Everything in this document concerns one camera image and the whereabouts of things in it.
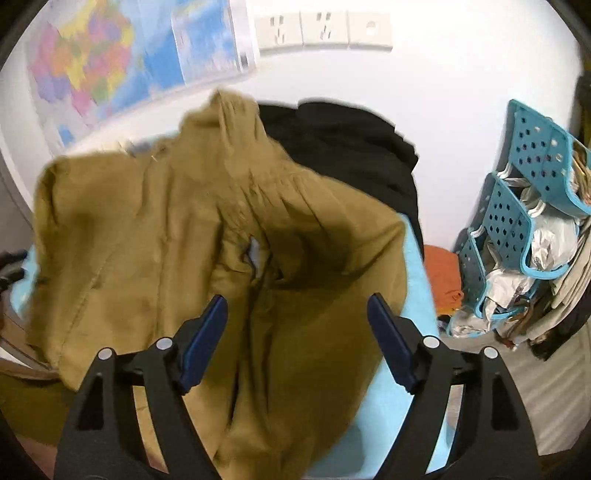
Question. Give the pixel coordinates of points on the grey door panel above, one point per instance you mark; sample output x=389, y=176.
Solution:
x=14, y=184

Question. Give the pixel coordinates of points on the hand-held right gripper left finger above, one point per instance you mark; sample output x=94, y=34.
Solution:
x=203, y=341

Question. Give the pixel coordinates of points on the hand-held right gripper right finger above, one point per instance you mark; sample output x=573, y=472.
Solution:
x=390, y=341

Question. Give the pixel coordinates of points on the mustard brown jacket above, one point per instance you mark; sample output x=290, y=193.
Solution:
x=138, y=207

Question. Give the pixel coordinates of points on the light blue bed sheet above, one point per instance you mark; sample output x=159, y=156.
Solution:
x=341, y=457

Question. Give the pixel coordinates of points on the colourful wall map poster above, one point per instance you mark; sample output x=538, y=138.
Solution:
x=101, y=55

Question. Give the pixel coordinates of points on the beige cloth bag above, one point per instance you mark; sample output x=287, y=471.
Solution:
x=570, y=286

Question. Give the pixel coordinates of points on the black garment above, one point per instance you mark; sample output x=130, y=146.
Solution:
x=351, y=147

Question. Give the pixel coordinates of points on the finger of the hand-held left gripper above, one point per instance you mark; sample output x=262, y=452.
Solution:
x=11, y=258

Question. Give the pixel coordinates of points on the white wall socket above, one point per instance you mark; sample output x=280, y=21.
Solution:
x=324, y=28
x=278, y=31
x=369, y=30

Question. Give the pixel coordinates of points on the orange cloth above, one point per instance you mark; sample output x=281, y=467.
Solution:
x=441, y=277

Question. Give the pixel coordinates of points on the crumpled white plastic bag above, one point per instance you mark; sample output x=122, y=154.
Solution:
x=554, y=242
x=505, y=284

